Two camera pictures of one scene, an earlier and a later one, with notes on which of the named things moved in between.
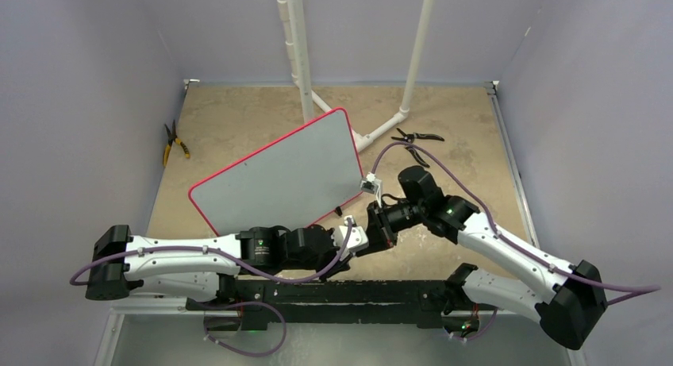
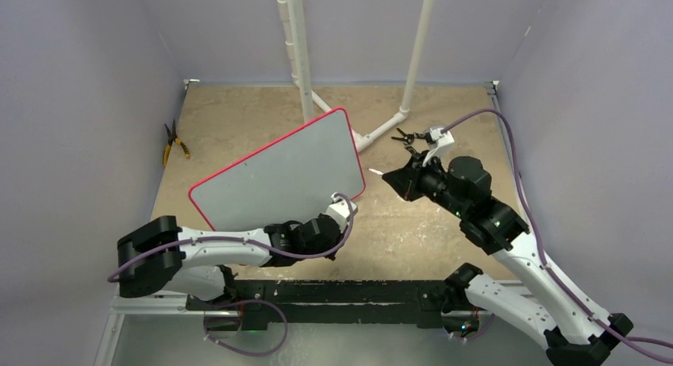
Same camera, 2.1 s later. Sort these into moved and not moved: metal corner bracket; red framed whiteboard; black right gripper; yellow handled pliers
Moved: black right gripper
Not moved: metal corner bracket; red framed whiteboard; yellow handled pliers
